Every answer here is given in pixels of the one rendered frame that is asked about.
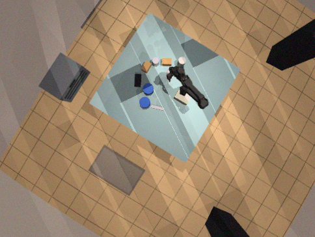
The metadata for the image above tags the blue cylinder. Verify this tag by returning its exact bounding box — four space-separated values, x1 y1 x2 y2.
139 97 150 108
143 83 154 94

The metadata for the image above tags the orange rectangular block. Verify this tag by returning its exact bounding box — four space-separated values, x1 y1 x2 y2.
161 58 172 66
141 61 152 73

